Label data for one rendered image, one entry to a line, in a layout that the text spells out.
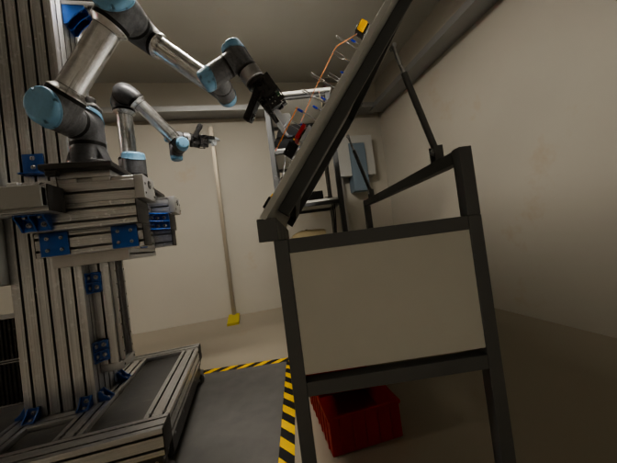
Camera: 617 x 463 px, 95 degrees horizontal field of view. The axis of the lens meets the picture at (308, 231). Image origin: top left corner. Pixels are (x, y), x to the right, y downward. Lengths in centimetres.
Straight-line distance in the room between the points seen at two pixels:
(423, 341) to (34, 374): 147
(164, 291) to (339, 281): 293
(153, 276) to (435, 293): 312
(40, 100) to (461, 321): 145
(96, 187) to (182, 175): 235
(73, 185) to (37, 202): 15
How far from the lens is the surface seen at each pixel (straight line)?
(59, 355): 161
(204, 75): 113
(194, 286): 351
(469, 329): 97
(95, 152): 135
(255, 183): 352
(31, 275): 160
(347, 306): 83
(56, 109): 126
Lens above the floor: 80
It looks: 1 degrees up
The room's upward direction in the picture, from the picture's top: 7 degrees counter-clockwise
